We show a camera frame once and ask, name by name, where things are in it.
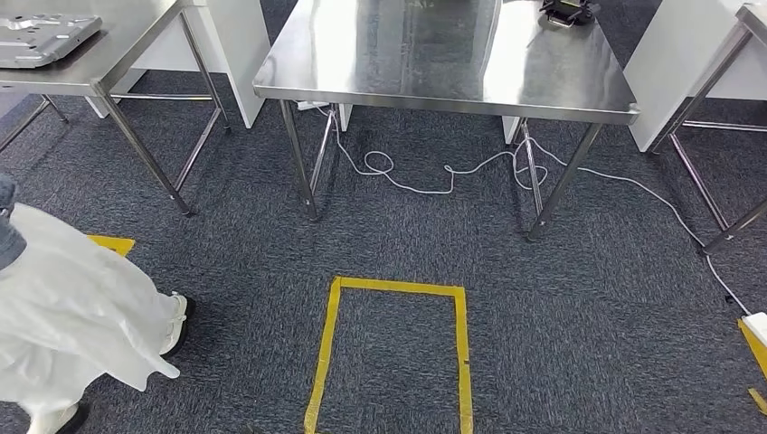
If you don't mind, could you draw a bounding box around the standing person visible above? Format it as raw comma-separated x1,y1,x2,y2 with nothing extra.
0,174,196,434

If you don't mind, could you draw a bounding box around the white power strip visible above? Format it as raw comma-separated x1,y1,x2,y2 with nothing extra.
743,311,767,349

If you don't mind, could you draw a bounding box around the small black metal part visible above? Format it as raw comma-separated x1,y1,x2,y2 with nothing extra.
537,0,601,29

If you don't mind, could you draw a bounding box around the white power cable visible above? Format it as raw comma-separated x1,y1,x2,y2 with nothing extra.
314,104,753,316

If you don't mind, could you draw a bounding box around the white board partition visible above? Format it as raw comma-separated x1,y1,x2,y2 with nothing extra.
622,0,767,154
85,0,272,130

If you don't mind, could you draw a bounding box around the stainless steel workbench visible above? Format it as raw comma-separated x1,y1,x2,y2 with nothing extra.
252,0,640,242
0,0,232,218
649,1,767,257

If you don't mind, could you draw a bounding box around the yellow floor tape square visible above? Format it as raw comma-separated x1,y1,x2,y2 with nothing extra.
86,234,136,258
736,318,767,382
303,276,475,434

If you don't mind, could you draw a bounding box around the grey stamped metal plate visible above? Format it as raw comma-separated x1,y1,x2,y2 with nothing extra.
0,14,104,70

